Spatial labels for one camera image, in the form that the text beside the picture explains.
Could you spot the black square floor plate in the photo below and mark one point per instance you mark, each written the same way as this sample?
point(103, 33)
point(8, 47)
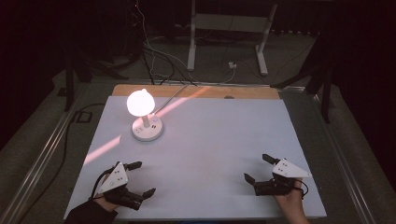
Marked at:
point(84, 117)

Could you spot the black stand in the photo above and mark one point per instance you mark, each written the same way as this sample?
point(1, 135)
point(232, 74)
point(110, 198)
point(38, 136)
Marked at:
point(323, 84)
point(73, 74)

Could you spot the white plug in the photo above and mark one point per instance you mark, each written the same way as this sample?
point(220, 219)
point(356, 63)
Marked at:
point(232, 65)

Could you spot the white metal stand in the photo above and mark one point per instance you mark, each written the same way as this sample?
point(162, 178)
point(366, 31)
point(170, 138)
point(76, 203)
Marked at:
point(227, 23)

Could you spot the white table mat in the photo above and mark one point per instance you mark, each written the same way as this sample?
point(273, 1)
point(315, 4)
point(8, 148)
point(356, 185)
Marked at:
point(211, 149)

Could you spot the person's left hand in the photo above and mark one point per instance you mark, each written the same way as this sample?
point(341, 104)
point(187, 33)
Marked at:
point(104, 203)

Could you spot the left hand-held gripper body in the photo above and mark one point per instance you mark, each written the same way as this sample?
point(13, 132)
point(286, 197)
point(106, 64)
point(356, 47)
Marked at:
point(116, 180)

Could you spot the metal floor rail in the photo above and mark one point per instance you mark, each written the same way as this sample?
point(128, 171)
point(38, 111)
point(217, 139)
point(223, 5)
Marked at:
point(37, 161)
point(342, 161)

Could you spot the person's right hand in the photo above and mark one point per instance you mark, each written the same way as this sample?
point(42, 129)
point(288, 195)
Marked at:
point(291, 199)

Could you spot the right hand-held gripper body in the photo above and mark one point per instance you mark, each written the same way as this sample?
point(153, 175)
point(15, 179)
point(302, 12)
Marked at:
point(288, 170)

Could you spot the white table lamp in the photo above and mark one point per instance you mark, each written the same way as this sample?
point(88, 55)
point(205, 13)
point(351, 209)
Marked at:
point(146, 127)

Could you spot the wooden table board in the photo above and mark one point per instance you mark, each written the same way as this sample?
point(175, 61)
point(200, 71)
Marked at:
point(243, 92)

